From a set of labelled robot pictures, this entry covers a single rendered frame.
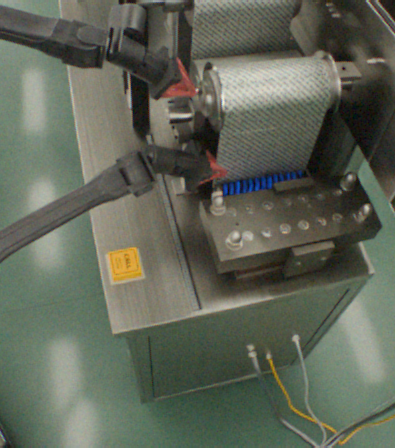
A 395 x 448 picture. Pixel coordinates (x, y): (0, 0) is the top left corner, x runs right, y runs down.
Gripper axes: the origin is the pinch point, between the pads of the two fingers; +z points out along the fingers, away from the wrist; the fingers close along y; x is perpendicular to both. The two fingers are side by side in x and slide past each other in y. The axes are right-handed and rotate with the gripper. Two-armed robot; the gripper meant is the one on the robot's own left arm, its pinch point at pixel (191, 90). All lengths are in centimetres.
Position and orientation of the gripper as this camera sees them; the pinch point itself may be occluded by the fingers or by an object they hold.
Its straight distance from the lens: 105.0
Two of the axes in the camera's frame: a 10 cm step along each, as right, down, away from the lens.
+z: 7.1, 2.5, 6.6
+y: 2.2, 8.2, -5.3
